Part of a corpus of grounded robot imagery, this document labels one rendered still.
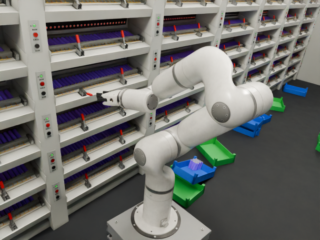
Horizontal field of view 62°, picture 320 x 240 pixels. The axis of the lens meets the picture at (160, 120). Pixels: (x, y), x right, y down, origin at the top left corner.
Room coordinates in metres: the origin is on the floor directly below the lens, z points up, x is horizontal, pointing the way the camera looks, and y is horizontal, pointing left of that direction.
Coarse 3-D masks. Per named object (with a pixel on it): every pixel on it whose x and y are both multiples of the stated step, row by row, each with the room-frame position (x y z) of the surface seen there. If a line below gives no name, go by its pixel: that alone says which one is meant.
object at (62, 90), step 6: (120, 72) 1.47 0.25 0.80; (126, 72) 1.49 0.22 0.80; (132, 72) 1.53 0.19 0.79; (102, 78) 1.36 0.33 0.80; (108, 78) 1.39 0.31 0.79; (114, 78) 1.42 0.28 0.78; (78, 84) 1.24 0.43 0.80; (84, 84) 1.26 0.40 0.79; (90, 84) 1.30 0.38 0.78; (54, 90) 1.14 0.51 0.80; (60, 90) 1.16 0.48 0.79; (66, 90) 1.19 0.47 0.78
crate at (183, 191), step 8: (176, 176) 1.56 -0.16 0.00; (176, 184) 1.47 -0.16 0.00; (184, 184) 1.48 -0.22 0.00; (192, 184) 1.46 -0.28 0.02; (176, 192) 1.39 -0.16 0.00; (184, 192) 1.39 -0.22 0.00; (192, 192) 1.40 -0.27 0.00; (200, 192) 1.37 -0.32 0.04; (176, 200) 1.31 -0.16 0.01; (184, 200) 1.27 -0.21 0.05; (192, 200) 1.30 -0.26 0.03
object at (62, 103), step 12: (120, 60) 1.59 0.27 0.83; (132, 60) 1.63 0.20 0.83; (60, 72) 1.29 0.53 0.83; (144, 72) 1.56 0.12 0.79; (96, 84) 1.33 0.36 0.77; (108, 84) 1.36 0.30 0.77; (120, 84) 1.39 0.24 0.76; (132, 84) 1.44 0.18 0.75; (144, 84) 1.53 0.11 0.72; (72, 96) 1.17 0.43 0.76; (84, 96) 1.20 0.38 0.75; (60, 108) 1.10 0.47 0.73
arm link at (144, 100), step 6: (126, 90) 0.98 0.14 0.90; (132, 90) 0.97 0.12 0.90; (138, 90) 0.95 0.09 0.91; (144, 90) 0.94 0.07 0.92; (150, 90) 0.98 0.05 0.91; (126, 96) 0.95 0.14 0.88; (132, 96) 0.93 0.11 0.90; (138, 96) 0.92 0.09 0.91; (144, 96) 0.90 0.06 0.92; (150, 96) 0.91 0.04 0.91; (126, 102) 0.94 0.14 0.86; (132, 102) 0.92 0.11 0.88; (138, 102) 0.90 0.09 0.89; (144, 102) 0.89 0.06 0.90; (150, 102) 0.90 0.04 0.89; (156, 102) 0.92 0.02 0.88; (126, 108) 0.96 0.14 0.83; (132, 108) 0.93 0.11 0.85; (138, 108) 0.91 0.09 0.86; (144, 108) 0.88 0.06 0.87; (150, 108) 0.90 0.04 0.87; (156, 108) 0.92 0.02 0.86
